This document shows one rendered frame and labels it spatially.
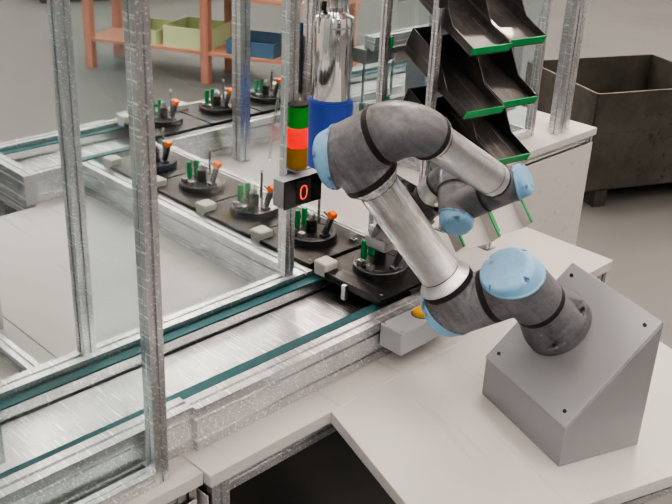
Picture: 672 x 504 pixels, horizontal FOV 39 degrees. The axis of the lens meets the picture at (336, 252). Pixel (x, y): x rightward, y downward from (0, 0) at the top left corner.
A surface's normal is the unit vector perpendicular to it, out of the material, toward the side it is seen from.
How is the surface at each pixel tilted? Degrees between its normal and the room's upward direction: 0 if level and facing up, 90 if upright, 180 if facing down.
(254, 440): 0
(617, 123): 90
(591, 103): 90
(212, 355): 0
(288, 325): 0
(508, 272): 38
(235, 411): 90
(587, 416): 90
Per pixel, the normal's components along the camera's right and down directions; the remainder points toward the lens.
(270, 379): 0.70, 0.33
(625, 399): 0.42, 0.40
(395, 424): 0.04, -0.90
